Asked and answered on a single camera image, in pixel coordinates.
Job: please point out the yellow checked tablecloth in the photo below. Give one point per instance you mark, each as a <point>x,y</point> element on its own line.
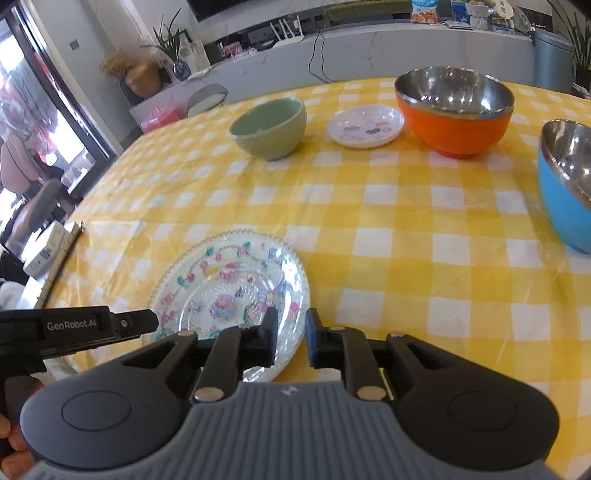
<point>369,230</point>

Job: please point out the white router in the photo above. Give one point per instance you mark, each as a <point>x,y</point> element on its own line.
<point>286,39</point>

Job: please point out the green ceramic bowl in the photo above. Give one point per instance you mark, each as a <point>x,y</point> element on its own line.
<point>272,138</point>

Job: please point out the blue steel bowl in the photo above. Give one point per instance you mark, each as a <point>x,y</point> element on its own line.
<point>558,207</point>

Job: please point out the tall green houseplant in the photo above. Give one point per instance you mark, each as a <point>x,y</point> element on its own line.
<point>579,41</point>

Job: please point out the person's left hand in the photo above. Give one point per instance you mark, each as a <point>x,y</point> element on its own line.
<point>18,443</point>

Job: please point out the floral clear glass plate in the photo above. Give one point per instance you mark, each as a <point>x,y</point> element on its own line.
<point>221,286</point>

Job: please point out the pink chair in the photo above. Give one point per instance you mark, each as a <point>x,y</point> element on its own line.
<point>16,161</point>

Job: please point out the orange steel bowl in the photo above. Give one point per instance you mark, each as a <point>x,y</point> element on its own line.
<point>452,134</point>

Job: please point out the blue orange snack packet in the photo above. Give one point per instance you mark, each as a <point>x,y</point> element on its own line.
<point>424,13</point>

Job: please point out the black television screen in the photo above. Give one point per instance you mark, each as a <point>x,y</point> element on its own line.
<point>249,8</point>

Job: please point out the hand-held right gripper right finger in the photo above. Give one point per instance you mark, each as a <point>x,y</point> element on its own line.
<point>311,334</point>

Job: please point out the dried flowers in brown vase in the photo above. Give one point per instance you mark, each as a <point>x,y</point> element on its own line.
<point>141,78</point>

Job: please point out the grey office chair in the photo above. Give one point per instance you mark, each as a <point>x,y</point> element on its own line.
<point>39,210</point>

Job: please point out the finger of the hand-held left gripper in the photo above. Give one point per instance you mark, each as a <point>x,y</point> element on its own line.
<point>136,323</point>

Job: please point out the green plant in blue vase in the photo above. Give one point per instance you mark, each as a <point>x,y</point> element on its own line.
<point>181,71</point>

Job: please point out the white cardboard box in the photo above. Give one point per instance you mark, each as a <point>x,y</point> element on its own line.
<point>44,251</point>

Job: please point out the small white printed plate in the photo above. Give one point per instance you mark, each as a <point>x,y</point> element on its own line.
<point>364,127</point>

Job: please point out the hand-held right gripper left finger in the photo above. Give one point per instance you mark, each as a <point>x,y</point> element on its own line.
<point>270,325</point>

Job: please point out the pink box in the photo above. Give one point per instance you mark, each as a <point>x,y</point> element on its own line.
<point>157,120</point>

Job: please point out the grey trash can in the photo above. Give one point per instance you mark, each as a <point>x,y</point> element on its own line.
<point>551,60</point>

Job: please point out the blue white packet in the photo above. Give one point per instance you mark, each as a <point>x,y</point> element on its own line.
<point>459,13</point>

